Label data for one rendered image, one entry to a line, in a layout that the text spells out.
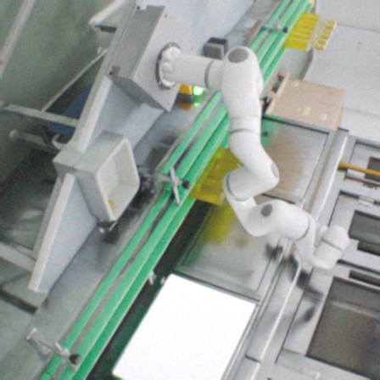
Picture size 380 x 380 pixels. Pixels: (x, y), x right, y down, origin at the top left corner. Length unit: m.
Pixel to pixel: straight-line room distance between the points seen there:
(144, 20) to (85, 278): 0.80
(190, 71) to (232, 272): 0.68
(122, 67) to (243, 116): 0.39
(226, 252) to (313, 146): 0.68
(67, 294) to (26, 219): 0.62
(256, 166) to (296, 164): 0.81
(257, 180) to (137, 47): 0.53
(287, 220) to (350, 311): 0.50
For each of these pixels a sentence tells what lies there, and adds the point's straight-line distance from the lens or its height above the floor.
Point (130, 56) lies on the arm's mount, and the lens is 1.38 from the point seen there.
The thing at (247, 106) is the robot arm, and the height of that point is 1.19.
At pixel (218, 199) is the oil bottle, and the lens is 1.60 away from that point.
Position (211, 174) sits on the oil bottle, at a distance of 1.66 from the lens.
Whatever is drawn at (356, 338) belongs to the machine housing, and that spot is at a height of 1.65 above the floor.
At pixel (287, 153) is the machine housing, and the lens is 2.00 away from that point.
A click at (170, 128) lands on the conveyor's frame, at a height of 0.82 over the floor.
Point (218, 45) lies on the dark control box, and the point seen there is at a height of 0.82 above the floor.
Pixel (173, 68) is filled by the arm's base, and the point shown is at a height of 0.91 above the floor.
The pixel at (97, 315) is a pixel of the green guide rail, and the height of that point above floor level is 0.93.
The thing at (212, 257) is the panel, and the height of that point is 1.10.
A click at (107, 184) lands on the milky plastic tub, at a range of 1.50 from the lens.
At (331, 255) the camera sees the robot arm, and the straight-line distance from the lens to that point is 1.40.
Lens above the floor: 1.55
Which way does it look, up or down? 22 degrees down
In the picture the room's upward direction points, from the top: 107 degrees clockwise
